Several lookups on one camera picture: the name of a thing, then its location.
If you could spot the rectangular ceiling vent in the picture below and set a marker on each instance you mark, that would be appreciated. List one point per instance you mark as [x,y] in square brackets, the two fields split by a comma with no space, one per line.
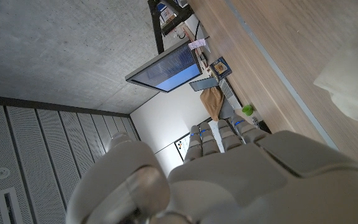
[9,205]

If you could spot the flat computer monitor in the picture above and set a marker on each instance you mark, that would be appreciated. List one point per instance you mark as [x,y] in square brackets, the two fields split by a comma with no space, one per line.
[169,73]

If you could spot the pink sticky note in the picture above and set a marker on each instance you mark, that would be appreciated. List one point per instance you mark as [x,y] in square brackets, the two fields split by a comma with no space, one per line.
[197,43]

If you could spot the beige cheesecloth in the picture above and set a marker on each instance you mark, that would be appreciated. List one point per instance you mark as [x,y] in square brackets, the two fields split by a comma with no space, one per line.
[353,81]

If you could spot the stack of books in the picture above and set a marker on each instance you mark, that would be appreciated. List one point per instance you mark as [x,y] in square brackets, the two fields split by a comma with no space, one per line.
[166,14]

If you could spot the round ceiling sensor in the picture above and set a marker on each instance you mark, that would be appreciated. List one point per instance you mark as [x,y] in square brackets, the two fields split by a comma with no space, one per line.
[1,173]

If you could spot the brown jacket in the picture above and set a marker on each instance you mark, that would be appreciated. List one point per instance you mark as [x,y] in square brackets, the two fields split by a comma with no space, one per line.
[212,102]

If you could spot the small blue card box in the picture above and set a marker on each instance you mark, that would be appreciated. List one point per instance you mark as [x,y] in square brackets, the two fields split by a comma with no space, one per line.
[220,67]

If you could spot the small green object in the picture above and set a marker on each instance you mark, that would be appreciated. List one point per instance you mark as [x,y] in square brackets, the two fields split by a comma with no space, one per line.
[247,109]

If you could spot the grey office chair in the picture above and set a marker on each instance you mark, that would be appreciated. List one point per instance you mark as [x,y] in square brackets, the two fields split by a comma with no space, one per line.
[226,110]

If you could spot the silver laptop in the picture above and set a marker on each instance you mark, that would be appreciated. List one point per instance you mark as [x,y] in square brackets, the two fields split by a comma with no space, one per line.
[230,93]

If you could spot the wall whiteboard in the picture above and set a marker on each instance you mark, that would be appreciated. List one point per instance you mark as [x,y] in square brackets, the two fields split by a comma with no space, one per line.
[183,146]

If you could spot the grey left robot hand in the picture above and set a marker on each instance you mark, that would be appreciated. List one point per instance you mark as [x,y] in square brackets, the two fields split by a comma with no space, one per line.
[228,186]

